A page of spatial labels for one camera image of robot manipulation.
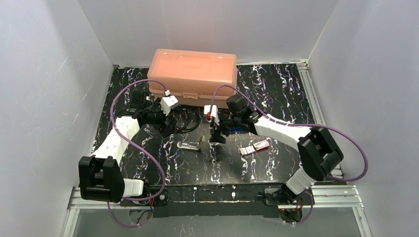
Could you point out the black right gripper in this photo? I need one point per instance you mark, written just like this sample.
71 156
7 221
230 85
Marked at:
217 130

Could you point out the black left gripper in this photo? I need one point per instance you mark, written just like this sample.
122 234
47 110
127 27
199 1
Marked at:
166 123

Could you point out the red white staple box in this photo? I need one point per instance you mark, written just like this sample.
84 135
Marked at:
256 147

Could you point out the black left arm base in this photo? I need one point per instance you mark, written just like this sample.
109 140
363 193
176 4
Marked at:
158 201

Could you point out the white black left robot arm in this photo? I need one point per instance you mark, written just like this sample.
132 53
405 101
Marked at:
100 175

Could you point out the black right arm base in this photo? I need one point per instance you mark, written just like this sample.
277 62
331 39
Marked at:
284 196

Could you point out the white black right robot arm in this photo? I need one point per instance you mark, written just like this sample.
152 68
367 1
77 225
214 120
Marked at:
318 151

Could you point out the black marble pattern mat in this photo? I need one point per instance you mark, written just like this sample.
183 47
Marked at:
276 88

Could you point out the pink translucent plastic storage box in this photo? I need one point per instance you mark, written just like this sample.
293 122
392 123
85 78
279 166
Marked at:
194 78

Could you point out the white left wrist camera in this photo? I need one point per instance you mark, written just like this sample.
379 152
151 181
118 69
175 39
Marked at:
168 102

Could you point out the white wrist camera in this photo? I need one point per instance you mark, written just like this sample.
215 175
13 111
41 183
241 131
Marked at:
168 102
211 112

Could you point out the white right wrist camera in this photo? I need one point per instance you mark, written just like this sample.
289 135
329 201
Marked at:
211 112

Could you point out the aluminium right frame rail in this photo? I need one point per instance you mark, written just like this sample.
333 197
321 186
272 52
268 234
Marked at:
303 69

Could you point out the aluminium frame rail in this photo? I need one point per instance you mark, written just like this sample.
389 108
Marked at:
303 69
324 195

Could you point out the aluminium front frame rail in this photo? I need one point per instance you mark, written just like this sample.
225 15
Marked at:
324 195

